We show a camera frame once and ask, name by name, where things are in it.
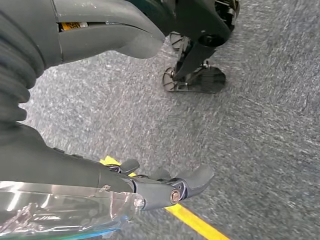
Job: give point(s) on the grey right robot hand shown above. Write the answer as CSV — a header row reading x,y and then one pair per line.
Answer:
x,y
62,165

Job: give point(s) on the clear plastic film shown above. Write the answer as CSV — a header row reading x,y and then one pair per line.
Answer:
x,y
62,212

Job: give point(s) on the yellow floor tape line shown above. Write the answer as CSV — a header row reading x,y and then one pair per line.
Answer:
x,y
195,222

